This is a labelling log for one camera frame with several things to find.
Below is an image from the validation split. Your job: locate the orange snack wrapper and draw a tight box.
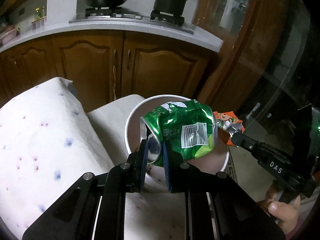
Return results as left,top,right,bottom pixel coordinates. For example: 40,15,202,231
213,111,245,146

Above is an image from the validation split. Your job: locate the wooden glass door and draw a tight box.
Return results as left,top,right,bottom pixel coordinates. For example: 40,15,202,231
193,0,311,122

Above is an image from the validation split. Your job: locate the black stock pot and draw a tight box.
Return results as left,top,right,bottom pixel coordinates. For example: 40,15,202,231
153,0,187,16

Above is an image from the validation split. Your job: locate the floral white tablecloth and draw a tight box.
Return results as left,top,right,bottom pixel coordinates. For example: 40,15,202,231
0,77,113,239

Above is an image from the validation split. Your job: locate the pink basin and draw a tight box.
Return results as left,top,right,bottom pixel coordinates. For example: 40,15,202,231
0,25,17,46

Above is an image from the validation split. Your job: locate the patterned floor mat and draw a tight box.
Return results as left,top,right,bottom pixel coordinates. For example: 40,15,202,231
224,148,238,183

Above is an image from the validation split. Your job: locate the gas stove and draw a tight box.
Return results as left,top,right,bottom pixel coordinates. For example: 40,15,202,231
69,7,194,35

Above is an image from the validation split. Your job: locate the person right hand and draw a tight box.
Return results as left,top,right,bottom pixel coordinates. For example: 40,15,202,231
257,185,300,235

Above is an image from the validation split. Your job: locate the crushed green can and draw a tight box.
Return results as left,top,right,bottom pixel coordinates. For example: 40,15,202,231
139,100,217,166

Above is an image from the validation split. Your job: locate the green condiment bottle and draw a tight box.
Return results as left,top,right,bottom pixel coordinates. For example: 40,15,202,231
34,8,42,28

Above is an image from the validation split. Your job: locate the white pink trash bin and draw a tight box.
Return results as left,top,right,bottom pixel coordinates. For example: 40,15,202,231
125,94,229,181

